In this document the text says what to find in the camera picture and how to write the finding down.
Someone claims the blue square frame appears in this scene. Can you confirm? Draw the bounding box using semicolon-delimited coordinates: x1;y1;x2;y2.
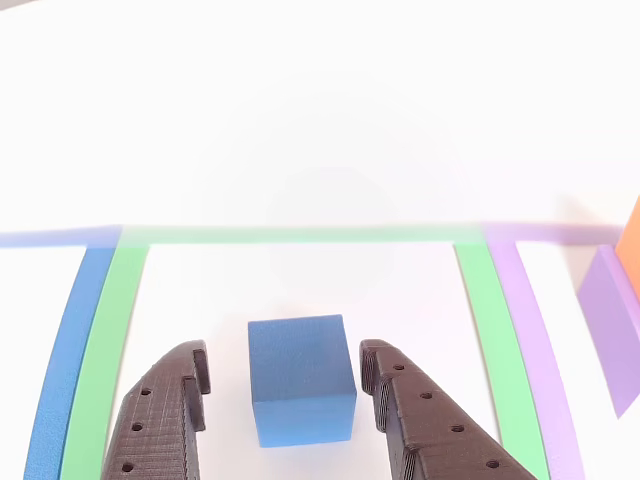
0;227;121;480

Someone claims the green square frame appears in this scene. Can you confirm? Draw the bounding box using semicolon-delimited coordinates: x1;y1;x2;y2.
59;224;551;480

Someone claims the orange block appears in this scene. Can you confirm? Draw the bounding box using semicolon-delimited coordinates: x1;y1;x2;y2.
614;194;640;296

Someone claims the purple block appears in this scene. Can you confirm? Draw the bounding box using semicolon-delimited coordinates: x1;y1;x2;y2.
577;243;640;420

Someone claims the purple square frame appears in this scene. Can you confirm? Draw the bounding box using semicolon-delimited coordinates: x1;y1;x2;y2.
482;222;640;480

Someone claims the small blue cube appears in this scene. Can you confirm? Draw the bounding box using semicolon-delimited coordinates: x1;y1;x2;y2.
247;313;358;449

